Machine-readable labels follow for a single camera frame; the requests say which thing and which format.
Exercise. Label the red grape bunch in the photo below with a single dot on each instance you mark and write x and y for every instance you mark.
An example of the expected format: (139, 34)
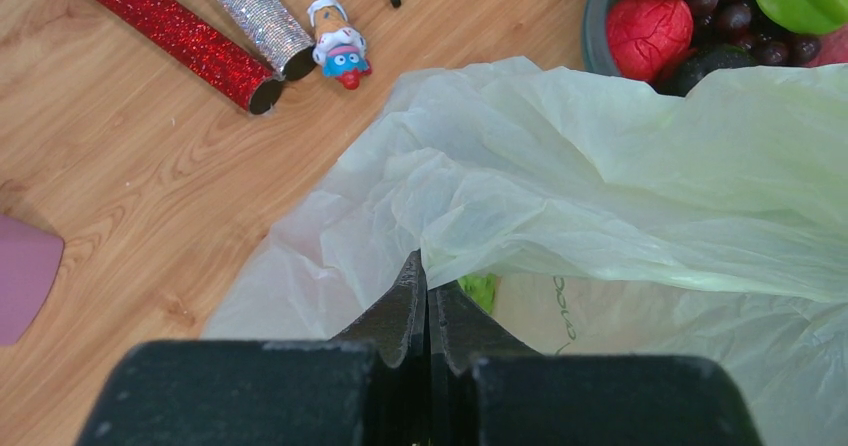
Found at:
(743, 25)

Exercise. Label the small cartoon figurine toy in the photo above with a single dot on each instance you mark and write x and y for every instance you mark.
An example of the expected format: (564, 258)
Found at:
(340, 50)

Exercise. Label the green fruit from bag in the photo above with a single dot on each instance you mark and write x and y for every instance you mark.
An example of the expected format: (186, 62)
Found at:
(481, 289)

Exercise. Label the grey transparent fruit basket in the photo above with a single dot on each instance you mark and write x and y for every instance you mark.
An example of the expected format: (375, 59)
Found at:
(594, 45)

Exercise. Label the pink peach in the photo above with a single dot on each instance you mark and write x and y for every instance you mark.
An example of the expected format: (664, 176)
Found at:
(833, 49)

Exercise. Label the pink metronome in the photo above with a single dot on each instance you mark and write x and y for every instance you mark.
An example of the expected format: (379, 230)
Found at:
(30, 258)

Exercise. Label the red glitter microphone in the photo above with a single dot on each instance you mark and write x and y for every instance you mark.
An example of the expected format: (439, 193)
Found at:
(208, 53)

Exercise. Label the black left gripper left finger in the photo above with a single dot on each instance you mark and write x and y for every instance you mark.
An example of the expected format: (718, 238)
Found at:
(361, 387)

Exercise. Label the silver glitter microphone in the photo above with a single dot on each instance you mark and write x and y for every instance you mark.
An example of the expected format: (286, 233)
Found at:
(276, 34)

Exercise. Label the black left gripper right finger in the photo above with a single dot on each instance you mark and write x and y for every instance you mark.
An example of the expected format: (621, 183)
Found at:
(489, 388)

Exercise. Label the pale green plastic bag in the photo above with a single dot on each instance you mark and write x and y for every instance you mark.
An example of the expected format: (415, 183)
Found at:
(606, 218)

